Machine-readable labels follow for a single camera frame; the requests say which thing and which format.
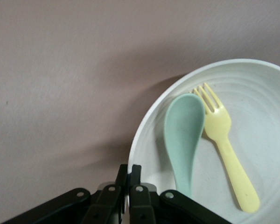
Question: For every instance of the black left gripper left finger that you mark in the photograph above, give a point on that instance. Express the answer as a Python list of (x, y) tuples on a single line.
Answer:
[(102, 205)]

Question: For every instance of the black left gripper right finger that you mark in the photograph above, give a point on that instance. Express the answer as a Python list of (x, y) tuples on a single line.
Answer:
[(144, 207)]

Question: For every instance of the yellow plastic fork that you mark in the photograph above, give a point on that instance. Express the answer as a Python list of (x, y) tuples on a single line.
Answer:
[(219, 126)]

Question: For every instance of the round white plate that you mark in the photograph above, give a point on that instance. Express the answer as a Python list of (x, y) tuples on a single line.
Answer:
[(247, 140)]

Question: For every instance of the pale green plastic spoon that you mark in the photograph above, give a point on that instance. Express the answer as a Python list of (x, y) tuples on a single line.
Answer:
[(182, 130)]

